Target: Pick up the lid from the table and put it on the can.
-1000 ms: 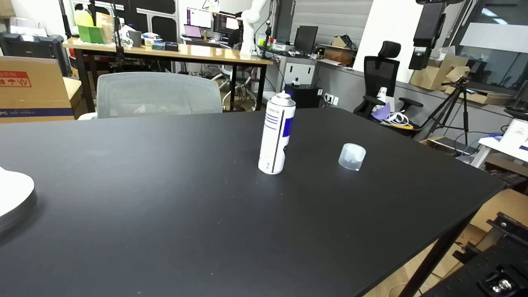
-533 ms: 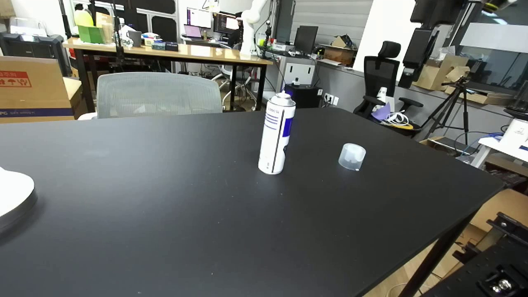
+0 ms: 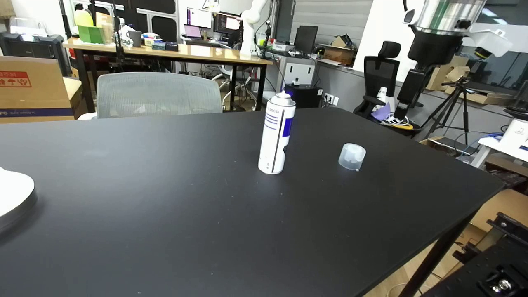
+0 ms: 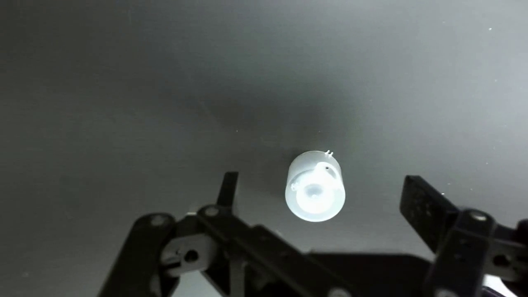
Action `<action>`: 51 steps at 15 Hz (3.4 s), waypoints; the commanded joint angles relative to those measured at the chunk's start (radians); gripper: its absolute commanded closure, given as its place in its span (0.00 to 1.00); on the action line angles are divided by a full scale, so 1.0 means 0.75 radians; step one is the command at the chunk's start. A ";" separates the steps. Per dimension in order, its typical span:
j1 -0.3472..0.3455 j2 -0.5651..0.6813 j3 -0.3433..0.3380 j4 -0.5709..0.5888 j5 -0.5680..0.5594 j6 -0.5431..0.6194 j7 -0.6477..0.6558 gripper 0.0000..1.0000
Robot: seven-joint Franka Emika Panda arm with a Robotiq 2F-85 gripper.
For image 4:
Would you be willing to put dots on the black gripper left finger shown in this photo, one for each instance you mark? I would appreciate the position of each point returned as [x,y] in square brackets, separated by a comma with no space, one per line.
[248,248]

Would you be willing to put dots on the white cylindrical cup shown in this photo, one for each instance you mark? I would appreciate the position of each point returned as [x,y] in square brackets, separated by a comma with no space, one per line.
[316,187]

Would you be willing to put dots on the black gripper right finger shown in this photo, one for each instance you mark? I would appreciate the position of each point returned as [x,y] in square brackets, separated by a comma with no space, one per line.
[463,248]

